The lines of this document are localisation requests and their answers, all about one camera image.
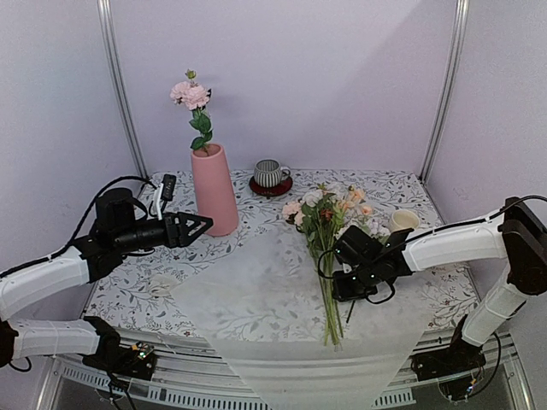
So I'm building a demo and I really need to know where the aluminium front rail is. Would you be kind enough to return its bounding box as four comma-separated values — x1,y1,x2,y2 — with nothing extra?
35,331,536,409

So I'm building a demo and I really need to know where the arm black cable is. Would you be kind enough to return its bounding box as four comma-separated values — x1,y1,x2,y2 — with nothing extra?
0,174,157,278
318,195,547,305

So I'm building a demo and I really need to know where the aluminium frame post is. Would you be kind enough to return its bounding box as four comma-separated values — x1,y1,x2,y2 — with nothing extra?
97,0,149,178
419,0,469,185

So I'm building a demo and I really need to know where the white peony flower stem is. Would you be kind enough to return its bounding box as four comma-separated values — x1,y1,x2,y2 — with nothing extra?
299,185,344,348

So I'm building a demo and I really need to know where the rust red rose stem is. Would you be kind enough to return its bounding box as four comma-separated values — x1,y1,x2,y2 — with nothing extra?
319,207,335,223

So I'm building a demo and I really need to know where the cream printed ribbon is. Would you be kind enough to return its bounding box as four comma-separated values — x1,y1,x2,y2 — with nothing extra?
148,274,180,297

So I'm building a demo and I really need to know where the peach rose flower stem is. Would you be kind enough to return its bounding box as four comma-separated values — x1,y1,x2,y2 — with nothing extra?
281,194,344,347

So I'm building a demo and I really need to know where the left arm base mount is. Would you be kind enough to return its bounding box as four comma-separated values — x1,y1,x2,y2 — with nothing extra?
82,316,157,381

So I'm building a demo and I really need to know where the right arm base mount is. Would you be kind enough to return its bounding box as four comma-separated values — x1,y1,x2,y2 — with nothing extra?
410,315,486,381

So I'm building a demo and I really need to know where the pink peony flower stem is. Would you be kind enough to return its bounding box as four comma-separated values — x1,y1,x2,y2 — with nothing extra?
169,69,213,156

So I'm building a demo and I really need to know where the pink tall vase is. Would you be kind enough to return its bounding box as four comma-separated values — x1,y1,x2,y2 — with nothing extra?
191,143,238,237

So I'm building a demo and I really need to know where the left aluminium frame post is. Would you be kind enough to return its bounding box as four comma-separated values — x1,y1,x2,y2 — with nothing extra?
97,0,149,178

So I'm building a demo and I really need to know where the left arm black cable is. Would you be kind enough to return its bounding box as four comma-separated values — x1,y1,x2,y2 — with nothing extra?
0,174,157,278

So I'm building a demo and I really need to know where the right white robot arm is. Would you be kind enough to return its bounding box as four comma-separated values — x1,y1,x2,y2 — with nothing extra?
332,196,546,372

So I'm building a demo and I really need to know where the cream white mug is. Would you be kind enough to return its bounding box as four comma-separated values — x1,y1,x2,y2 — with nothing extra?
388,209,421,232

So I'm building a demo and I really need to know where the dark red saucer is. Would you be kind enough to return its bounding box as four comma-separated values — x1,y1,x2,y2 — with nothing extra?
249,171,293,198

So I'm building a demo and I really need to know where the striped grey ceramic cup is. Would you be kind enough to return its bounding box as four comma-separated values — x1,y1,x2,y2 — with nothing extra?
253,159,291,188

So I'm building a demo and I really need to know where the white translucent wrapping paper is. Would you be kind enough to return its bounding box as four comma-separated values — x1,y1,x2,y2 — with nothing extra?
171,225,433,409

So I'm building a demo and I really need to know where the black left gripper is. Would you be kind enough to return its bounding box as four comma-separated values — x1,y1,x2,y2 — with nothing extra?
115,211,215,254

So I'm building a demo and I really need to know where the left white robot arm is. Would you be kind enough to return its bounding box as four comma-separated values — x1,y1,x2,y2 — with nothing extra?
1,188,214,372

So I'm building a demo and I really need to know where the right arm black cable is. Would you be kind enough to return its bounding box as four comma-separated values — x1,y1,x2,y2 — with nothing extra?
318,195,547,305

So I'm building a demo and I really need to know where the right aluminium frame post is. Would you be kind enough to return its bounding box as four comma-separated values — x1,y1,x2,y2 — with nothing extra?
419,0,469,185

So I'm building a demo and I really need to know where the orange blossom flower stem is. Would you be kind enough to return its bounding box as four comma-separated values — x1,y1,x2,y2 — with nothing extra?
341,185,373,226

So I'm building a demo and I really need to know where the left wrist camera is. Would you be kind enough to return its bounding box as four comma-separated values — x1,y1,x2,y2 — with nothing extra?
149,173,176,220

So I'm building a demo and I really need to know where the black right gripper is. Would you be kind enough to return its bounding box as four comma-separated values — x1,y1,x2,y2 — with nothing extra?
332,261,381,302

